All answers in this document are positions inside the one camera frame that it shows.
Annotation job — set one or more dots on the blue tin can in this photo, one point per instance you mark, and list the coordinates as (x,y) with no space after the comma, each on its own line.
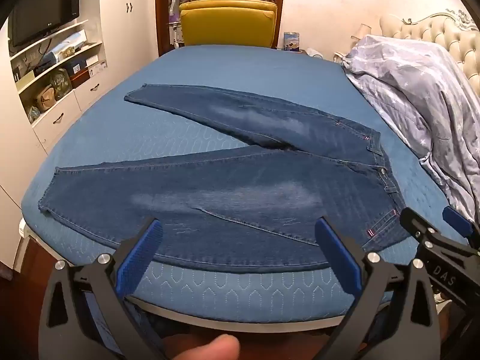
(292,41)

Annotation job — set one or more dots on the cream tufted headboard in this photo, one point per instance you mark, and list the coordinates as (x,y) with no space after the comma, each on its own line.
(450,33)

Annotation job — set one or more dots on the dark blue box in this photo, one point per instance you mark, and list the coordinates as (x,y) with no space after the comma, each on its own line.
(77,68)

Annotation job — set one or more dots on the person's left hand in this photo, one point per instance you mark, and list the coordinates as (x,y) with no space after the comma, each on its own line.
(213,348)

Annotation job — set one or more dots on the white wall cabinet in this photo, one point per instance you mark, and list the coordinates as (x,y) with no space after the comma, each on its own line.
(123,37)

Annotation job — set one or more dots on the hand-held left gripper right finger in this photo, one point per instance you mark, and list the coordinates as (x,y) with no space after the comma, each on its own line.
(337,255)

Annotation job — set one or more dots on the white printed box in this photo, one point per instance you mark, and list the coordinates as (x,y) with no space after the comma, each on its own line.
(96,65)

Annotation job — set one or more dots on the blue and white flat box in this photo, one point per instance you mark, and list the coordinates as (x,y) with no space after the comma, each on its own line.
(69,43)

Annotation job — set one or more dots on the small pale box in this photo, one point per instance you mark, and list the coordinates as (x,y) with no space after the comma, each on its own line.
(23,77)

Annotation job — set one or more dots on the black flat television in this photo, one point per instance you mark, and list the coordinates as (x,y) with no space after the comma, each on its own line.
(45,11)

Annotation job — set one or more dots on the small bedside lamp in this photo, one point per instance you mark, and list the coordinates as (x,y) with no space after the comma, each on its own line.
(362,32)

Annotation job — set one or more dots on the grey star-print duvet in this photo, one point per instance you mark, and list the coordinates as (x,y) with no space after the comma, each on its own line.
(412,90)

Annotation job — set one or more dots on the red-brown box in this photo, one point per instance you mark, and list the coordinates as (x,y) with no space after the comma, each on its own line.
(80,79)

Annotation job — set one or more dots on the blue quilted bed cover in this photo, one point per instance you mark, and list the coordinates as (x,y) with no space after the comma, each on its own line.
(243,67)

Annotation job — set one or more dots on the brown paper bag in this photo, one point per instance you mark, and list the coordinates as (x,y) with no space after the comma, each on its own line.
(45,98)

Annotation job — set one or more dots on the teal plastic bag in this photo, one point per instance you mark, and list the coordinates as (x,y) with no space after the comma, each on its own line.
(33,114)

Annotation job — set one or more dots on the black pouch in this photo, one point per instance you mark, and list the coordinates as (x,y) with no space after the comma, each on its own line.
(45,63)

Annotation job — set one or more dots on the blue denim pants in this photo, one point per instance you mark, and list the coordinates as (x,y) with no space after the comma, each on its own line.
(243,195)

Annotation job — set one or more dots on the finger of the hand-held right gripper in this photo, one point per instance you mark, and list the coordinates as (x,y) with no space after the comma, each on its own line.
(414,223)
(455,219)

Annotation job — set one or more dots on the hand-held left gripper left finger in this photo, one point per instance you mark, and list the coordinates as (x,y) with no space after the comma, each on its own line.
(138,258)

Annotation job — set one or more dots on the clear plastic bag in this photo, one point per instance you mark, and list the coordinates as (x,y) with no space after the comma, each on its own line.
(60,82)

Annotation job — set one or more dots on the dark wooden window frame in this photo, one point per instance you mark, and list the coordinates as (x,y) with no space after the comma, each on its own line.
(160,11)

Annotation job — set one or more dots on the yellow chair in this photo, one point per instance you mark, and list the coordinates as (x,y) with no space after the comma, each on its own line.
(228,22)

